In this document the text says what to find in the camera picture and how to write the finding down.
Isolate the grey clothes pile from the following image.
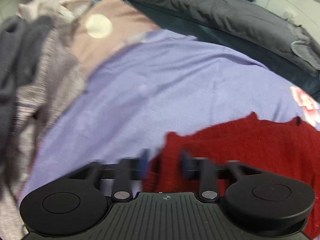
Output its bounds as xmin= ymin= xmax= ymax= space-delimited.
xmin=1 ymin=0 xmax=157 ymax=239

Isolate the red knit sweater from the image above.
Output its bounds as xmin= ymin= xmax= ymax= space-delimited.
xmin=142 ymin=113 xmax=319 ymax=238

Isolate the lavender floral bed sheet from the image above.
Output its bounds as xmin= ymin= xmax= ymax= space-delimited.
xmin=21 ymin=30 xmax=319 ymax=197

